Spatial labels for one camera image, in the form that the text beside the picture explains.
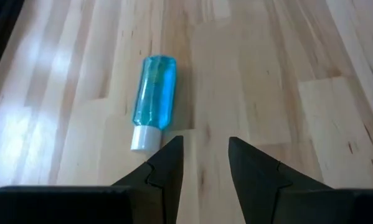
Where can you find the blue mouthwash bottle white cap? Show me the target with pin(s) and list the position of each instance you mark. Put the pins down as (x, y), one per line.
(155, 93)

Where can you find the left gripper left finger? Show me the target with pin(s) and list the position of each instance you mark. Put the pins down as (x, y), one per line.
(164, 186)

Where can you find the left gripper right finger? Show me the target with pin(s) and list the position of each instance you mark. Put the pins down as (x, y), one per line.
(261, 189)

